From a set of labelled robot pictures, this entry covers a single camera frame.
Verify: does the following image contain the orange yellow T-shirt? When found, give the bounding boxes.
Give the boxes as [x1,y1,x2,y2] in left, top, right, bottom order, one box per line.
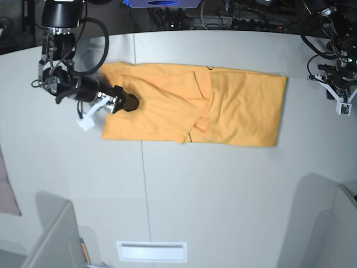
[100,63,287,147]

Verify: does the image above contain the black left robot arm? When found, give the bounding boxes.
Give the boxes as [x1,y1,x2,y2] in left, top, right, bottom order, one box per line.
[301,1,356,100]

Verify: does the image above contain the orange pencil in bin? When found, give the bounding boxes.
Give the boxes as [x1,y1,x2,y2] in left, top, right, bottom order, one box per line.
[81,242,91,264]

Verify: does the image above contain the purple blue device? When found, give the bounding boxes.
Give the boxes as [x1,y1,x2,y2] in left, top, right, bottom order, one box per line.
[120,0,201,9]

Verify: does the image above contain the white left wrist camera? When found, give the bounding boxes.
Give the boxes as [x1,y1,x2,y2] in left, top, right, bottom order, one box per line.
[315,74,356,116]

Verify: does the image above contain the grey bin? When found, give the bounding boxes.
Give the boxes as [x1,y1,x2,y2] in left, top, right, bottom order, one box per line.
[22,192,87,267]
[277,184,356,267]

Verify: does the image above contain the grey bin right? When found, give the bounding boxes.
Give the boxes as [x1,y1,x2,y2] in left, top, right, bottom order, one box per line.
[277,184,356,267]

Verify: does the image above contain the white recessed table slot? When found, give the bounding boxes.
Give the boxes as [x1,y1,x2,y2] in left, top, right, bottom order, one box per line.
[117,241,187,262]

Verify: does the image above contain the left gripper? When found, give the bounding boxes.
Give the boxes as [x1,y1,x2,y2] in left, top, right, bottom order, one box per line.
[308,64,356,97]

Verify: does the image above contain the grey bin left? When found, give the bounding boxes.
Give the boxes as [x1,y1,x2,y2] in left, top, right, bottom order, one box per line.
[22,192,87,267]

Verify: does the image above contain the black power strip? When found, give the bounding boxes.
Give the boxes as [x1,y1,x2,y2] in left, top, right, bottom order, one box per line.
[230,18,284,31]

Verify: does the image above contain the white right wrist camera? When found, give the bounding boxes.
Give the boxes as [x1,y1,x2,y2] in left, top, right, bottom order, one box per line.
[76,96,110,131]

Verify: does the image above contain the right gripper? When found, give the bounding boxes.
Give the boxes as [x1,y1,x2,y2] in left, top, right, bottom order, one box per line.
[55,77,139,114]

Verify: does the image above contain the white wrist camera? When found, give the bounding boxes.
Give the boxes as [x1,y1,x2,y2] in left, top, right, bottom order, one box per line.
[76,96,110,131]
[315,74,356,116]

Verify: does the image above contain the pink grey cloth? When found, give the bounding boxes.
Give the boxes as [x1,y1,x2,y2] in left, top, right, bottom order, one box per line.
[0,152,22,217]

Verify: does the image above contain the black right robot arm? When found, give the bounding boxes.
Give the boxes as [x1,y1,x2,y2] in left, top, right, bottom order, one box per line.
[37,1,139,119]

